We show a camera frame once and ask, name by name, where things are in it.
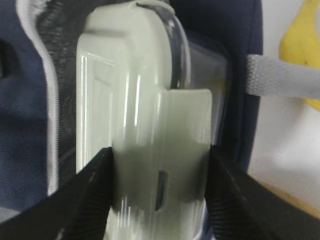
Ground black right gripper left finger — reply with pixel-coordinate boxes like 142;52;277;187
0;147;113;240

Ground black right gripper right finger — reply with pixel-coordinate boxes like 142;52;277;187
205;145;320;240

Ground green lid glass container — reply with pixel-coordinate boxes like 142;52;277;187
76;0;231;240

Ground yellow banana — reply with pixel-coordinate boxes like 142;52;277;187
279;0;320;112

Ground navy blue lunch bag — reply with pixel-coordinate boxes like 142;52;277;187
0;0;320;240

